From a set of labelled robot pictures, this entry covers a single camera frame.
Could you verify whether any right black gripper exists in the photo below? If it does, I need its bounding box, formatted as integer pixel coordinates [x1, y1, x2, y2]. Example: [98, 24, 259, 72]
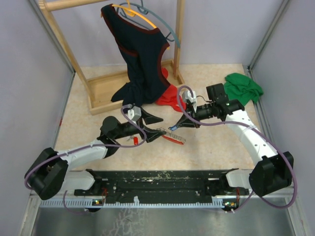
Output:
[176, 102, 216, 129]

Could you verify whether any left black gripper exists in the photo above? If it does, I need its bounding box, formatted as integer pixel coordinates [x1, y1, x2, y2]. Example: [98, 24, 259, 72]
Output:
[114, 107, 167, 143]

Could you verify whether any metal key holder red handle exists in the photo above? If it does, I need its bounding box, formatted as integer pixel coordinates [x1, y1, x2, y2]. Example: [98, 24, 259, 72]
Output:
[158, 128, 186, 145]

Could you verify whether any key with blue tag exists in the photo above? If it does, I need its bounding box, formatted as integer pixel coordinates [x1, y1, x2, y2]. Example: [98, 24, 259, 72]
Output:
[168, 125, 178, 131]

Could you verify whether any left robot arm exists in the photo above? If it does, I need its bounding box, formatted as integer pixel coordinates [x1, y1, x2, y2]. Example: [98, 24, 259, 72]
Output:
[24, 104, 165, 200]

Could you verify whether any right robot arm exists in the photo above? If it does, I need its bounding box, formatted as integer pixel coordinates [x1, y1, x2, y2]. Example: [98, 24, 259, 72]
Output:
[171, 84, 293, 197]

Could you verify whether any red cloth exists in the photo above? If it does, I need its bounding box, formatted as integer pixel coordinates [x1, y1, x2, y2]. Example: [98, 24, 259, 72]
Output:
[152, 67, 186, 112]

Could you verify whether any wooden clothes rack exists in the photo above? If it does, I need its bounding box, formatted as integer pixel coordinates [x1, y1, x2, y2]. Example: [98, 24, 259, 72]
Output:
[38, 0, 185, 115]

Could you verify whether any green cloth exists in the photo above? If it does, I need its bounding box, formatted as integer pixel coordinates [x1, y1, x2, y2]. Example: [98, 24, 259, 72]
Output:
[223, 73, 264, 106]

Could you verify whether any dark navy shirt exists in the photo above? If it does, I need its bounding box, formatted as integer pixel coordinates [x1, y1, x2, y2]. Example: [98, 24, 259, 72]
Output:
[101, 4, 170, 107]

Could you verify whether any yellow hanger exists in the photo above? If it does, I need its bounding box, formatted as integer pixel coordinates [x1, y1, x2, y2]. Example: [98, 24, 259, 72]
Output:
[100, 0, 171, 51]

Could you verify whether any teal hanger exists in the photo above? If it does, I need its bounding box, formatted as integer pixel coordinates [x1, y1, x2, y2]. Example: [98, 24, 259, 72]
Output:
[114, 0, 181, 49]

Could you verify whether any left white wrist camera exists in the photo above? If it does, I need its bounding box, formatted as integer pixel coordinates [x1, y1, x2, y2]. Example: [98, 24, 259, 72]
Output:
[127, 106, 142, 122]

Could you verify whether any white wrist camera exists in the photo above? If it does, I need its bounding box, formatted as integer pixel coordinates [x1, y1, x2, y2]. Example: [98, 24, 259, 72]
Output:
[182, 90, 197, 109]
[127, 106, 142, 122]

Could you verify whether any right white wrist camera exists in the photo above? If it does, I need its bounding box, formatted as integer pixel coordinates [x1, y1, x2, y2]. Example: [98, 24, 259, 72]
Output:
[182, 90, 197, 109]

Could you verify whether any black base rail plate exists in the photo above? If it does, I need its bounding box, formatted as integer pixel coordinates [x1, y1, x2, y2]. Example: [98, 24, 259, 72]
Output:
[74, 170, 249, 204]

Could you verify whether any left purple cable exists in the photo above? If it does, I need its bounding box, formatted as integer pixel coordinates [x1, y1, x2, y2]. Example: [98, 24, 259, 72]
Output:
[24, 104, 148, 215]

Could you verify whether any purple cable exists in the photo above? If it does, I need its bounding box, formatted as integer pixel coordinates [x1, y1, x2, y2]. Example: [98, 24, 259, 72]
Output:
[177, 85, 296, 213]
[24, 104, 148, 215]

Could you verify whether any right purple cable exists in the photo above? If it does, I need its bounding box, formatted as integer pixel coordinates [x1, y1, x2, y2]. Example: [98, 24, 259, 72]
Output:
[177, 85, 296, 213]

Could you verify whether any white toothed cable duct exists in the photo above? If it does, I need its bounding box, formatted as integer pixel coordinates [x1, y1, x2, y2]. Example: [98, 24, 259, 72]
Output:
[39, 199, 227, 209]

